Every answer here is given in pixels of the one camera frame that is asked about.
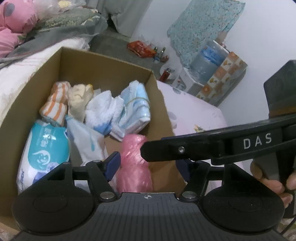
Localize cotton swab bag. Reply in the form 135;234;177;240
65;115;108;167

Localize pink plastic bag roll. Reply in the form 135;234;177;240
116;134;153;193

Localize wet wipes pack blue dots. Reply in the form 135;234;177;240
16;120;70;193

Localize blue face mask pack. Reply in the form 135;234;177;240
110;80;151;142

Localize orange striped towel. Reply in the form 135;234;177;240
39;81;71;126

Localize cream cloth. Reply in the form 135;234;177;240
68;84;94;122

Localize white and blue fluffy towel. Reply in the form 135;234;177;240
85;90;124;136

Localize person's right hand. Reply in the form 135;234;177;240
250;161;296;208

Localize white water dispenser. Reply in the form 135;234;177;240
172;68;204;96

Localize patterned tile cabinet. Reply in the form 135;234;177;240
196;52;248;107

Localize red thermos bottle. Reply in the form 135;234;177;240
159;68;171;82

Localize blue water jug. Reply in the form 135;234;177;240
189;41;229;84

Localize small bottles on floor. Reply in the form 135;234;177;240
154;47;169;63

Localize red snack bag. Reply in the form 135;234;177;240
127;40;156;58

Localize grey green quilt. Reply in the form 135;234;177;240
1;7;107;68

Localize white plastic bag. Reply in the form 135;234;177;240
35;0;86;14

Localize pink floral blanket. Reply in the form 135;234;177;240
1;1;38;58

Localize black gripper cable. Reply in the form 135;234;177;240
276;216;296;236

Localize teal patterned wall cloth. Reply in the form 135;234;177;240
167;0;245;67

